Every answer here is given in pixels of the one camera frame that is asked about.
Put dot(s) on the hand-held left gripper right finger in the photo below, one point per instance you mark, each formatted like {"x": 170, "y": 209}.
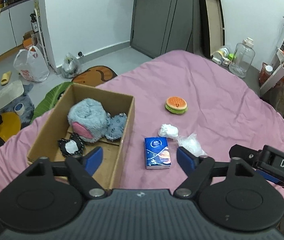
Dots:
{"x": 185, "y": 158}

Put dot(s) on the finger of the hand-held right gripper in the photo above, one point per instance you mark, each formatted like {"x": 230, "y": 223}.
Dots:
{"x": 244, "y": 153}
{"x": 268, "y": 176}

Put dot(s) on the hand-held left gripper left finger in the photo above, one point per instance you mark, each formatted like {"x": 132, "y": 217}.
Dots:
{"x": 93, "y": 158}

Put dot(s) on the black lace cloth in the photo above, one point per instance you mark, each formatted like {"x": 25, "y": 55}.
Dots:
{"x": 70, "y": 147}

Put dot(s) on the blue tissue packet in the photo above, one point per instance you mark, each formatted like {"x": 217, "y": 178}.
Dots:
{"x": 157, "y": 152}

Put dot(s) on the blue plush toy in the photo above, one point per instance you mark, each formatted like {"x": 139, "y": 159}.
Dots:
{"x": 87, "y": 113}

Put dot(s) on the clear plastic bag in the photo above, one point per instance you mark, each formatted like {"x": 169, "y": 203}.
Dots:
{"x": 189, "y": 143}

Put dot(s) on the crumpled white tissue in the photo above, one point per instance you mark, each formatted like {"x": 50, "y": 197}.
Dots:
{"x": 168, "y": 130}

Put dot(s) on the burger squishy toy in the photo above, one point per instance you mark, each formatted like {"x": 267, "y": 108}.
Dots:
{"x": 176, "y": 105}

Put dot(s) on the green leaf cartoon rug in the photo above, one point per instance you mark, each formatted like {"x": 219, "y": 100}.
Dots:
{"x": 47, "y": 100}

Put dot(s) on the pink bed sheet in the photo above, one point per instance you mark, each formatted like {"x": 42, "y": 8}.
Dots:
{"x": 206, "y": 85}

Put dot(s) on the grey blue fluffy rug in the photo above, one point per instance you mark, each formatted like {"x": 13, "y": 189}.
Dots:
{"x": 28, "y": 107}

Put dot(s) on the brown bear rug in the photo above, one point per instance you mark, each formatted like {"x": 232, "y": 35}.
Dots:
{"x": 94, "y": 75}

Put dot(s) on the white desk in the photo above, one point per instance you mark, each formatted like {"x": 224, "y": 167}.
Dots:
{"x": 281, "y": 75}

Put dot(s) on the tape roll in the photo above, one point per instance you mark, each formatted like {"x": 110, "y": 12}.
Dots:
{"x": 19, "y": 109}

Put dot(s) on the yellow stand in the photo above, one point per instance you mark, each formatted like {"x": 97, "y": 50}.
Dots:
{"x": 7, "y": 125}

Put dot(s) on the clear water jug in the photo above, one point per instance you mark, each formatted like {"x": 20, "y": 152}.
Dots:
{"x": 241, "y": 60}

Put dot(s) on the grey plastic bag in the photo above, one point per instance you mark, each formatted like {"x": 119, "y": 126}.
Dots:
{"x": 70, "y": 66}

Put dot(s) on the small white box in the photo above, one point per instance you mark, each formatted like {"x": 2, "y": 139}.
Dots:
{"x": 216, "y": 60}

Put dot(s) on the small green container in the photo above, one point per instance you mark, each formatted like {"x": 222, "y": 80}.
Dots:
{"x": 231, "y": 56}

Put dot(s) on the white and green cup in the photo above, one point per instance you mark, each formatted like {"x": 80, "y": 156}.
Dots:
{"x": 221, "y": 53}

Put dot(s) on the black door stop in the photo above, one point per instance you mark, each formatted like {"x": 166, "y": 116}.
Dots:
{"x": 81, "y": 54}

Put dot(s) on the white floor mat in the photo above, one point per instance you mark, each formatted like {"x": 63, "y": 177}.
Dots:
{"x": 4, "y": 93}

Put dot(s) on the white plastic shopping bag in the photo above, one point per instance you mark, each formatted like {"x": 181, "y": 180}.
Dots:
{"x": 32, "y": 66}

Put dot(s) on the yellow slipper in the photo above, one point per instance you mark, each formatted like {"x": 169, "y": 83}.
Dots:
{"x": 6, "y": 78}

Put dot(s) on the black framed board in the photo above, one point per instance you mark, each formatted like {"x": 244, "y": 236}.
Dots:
{"x": 213, "y": 25}

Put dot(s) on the small floor cardboard box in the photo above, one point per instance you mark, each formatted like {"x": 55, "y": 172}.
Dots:
{"x": 28, "y": 40}

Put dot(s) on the grey door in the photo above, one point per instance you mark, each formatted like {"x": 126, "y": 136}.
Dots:
{"x": 157, "y": 17}

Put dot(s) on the black spray bottle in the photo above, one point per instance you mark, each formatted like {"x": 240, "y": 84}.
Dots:
{"x": 34, "y": 23}

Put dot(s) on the white cabinet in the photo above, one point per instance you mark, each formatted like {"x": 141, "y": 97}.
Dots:
{"x": 7, "y": 30}

